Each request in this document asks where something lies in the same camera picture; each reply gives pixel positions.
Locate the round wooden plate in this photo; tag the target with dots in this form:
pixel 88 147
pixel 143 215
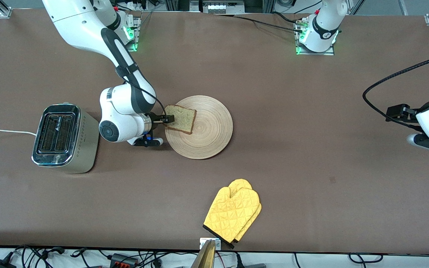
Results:
pixel 207 137

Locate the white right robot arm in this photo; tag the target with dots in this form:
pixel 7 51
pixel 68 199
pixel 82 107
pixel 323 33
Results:
pixel 80 29

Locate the yellow quilted oven mitt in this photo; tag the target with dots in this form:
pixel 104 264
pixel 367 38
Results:
pixel 241 183
pixel 229 216

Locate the black red connector block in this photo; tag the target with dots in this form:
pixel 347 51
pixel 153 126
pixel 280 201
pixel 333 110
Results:
pixel 123 259

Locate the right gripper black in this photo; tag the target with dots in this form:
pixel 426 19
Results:
pixel 157 120

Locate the black power adapter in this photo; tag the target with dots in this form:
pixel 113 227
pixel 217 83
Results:
pixel 0 264

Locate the white power strip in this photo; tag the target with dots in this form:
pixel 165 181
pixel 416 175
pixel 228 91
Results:
pixel 134 5

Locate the gold metal bar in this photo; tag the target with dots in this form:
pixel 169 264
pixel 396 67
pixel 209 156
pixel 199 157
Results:
pixel 205 258

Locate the brown bread slice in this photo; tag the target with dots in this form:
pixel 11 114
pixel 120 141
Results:
pixel 183 120

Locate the white table edge bracket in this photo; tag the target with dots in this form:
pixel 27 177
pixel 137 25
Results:
pixel 218 243

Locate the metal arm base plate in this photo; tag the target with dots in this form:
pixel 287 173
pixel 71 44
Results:
pixel 137 41
pixel 300 50

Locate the chrome two-slot toaster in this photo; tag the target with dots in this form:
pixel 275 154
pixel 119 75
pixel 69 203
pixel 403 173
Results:
pixel 84 149

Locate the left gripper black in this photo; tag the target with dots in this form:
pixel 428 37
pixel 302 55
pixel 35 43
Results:
pixel 407 113

